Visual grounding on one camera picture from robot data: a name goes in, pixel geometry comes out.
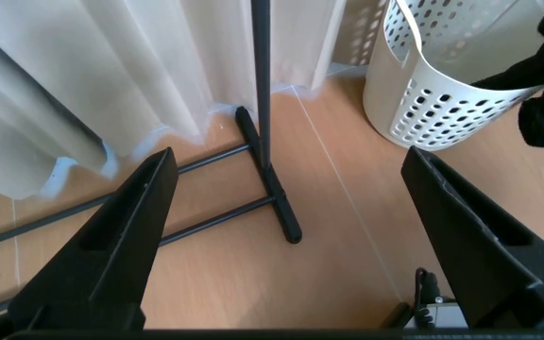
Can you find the white curtain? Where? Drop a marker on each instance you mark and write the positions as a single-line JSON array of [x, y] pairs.
[[135, 56]]

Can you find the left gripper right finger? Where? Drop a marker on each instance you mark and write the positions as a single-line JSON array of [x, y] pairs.
[[494, 283]]

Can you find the white laundry basket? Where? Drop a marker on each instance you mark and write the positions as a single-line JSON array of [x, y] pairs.
[[432, 113]]

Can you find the black clothes rack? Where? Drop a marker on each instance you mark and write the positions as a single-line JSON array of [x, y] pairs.
[[262, 71]]

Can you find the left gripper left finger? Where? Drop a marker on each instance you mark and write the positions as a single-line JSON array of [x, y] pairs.
[[64, 293]]

